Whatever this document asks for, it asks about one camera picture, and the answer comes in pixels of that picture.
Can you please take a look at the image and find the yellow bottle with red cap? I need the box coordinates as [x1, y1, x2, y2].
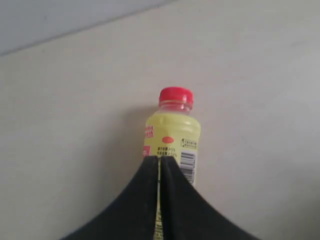
[142, 86, 202, 240]

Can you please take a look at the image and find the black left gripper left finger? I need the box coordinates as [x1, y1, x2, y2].
[63, 156, 159, 240]

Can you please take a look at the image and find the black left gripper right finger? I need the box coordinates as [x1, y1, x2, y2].
[159, 156, 257, 240]

